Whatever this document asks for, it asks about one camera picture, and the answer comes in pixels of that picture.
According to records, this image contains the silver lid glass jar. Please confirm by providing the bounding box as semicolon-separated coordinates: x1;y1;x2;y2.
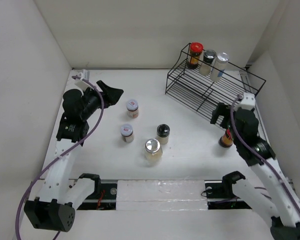
144;138;163;167

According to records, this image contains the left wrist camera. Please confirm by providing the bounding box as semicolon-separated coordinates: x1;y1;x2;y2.
71;69;90;91

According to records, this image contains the black cap grinder bottle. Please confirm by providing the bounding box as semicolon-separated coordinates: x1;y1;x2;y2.
199;49;217;76

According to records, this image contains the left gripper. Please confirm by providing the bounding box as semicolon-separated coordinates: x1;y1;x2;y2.
80;80;123;121

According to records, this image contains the white lid spice jar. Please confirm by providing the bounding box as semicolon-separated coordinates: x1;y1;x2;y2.
120;123;134;143
126;99;139;118

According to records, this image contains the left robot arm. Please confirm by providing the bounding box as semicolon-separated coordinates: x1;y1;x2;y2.
24;79;124;232

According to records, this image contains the black knob grinder bottle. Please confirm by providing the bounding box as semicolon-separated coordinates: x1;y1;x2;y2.
156;123;170;145

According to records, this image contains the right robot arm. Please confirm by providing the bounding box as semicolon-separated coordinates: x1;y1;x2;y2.
210;103;300;240

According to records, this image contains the silver lid blue label bottle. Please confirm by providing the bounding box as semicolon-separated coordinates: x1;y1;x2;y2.
210;52;230;82

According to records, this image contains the red lid sauce bottle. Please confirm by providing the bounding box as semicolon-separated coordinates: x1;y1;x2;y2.
218;128;234;148
187;42;204;70

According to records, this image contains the black wire rack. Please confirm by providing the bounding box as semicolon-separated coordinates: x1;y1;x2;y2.
165;43;266;121

